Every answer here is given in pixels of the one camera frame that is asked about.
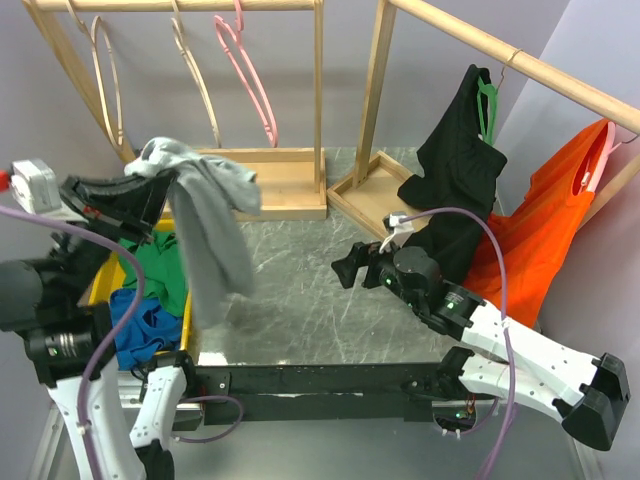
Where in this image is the middle beige wooden hanger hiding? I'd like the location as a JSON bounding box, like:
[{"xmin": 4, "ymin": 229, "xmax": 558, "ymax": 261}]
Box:
[{"xmin": 170, "ymin": 0, "xmax": 222, "ymax": 148}]

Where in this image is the left beige wooden hanger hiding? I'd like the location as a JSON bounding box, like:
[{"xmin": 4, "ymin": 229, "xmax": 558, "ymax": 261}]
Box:
[{"xmin": 65, "ymin": 0, "xmax": 125, "ymax": 149}]

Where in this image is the right wooden clothes rack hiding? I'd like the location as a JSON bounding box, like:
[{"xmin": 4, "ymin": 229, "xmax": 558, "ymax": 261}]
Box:
[{"xmin": 327, "ymin": 1, "xmax": 639, "ymax": 239}]

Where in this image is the orange garment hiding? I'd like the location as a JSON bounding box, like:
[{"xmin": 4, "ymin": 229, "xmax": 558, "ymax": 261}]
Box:
[{"xmin": 488, "ymin": 119, "xmax": 607, "ymax": 328}]

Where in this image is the beige wooden hanger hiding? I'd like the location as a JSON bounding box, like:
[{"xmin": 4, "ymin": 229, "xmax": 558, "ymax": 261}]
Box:
[
  {"xmin": 65, "ymin": 0, "xmax": 125, "ymax": 149},
  {"xmin": 170, "ymin": 0, "xmax": 222, "ymax": 148}
]

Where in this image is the pink plastic hanger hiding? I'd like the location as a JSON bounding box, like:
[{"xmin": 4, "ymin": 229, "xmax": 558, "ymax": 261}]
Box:
[{"xmin": 213, "ymin": 0, "xmax": 279, "ymax": 148}]

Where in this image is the yellow plastic bin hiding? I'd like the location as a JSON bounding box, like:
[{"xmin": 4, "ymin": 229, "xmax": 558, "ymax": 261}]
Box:
[{"xmin": 89, "ymin": 218, "xmax": 192, "ymax": 350}]

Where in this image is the light pink hanger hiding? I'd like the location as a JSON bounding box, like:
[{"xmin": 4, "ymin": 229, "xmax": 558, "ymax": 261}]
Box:
[{"xmin": 572, "ymin": 120, "xmax": 639, "ymax": 196}]

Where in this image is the green plastic hanger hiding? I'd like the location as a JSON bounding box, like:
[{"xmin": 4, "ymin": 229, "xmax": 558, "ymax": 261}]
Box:
[{"xmin": 476, "ymin": 48, "xmax": 522, "ymax": 146}]

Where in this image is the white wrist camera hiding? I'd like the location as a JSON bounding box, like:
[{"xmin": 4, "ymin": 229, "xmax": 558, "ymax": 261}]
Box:
[
  {"xmin": 9, "ymin": 159, "xmax": 62, "ymax": 218},
  {"xmin": 379, "ymin": 212, "xmax": 415, "ymax": 254}
]

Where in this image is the black garment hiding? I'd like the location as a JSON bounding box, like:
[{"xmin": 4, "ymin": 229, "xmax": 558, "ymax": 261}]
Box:
[{"xmin": 397, "ymin": 64, "xmax": 507, "ymax": 284}]

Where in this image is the green garment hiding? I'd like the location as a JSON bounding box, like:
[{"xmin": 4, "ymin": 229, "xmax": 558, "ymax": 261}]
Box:
[{"xmin": 119, "ymin": 230, "xmax": 188, "ymax": 317}]

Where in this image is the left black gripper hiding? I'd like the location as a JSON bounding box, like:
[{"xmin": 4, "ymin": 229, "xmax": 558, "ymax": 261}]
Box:
[{"xmin": 45, "ymin": 161, "xmax": 176, "ymax": 303}]

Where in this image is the blue garment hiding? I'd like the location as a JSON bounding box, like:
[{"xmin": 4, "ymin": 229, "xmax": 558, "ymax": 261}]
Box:
[{"xmin": 115, "ymin": 298, "xmax": 182, "ymax": 371}]

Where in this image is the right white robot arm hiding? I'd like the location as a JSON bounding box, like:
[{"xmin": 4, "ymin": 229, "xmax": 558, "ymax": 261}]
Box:
[{"xmin": 331, "ymin": 242, "xmax": 630, "ymax": 451}]

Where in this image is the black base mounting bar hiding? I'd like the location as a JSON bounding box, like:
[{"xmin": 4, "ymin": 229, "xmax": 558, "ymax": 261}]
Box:
[{"xmin": 158, "ymin": 360, "xmax": 497, "ymax": 434}]

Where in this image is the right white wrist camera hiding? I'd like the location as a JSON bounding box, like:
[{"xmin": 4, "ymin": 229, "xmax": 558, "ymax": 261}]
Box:
[{"xmin": 379, "ymin": 212, "xmax": 415, "ymax": 254}]

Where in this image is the wooden clothes rack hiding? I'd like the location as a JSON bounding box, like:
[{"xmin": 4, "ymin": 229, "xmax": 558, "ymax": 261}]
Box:
[
  {"xmin": 327, "ymin": 1, "xmax": 639, "ymax": 239},
  {"xmin": 24, "ymin": 1, "xmax": 327, "ymax": 221}
]

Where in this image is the left wooden clothes rack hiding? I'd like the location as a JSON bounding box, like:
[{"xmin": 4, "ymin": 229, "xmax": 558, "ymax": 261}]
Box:
[{"xmin": 24, "ymin": 1, "xmax": 327, "ymax": 221}]

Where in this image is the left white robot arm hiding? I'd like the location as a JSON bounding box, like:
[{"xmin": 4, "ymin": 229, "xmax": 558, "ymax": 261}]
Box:
[{"xmin": 1, "ymin": 161, "xmax": 200, "ymax": 479}]

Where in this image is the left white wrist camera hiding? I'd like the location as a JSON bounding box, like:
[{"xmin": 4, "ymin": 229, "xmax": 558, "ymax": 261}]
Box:
[{"xmin": 9, "ymin": 159, "xmax": 62, "ymax": 218}]

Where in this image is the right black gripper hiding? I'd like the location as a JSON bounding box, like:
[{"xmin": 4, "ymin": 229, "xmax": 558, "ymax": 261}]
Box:
[{"xmin": 331, "ymin": 233, "xmax": 423, "ymax": 310}]

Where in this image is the grey tank top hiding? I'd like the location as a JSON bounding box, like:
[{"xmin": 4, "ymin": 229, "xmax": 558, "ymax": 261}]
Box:
[{"xmin": 124, "ymin": 137, "xmax": 262, "ymax": 329}]

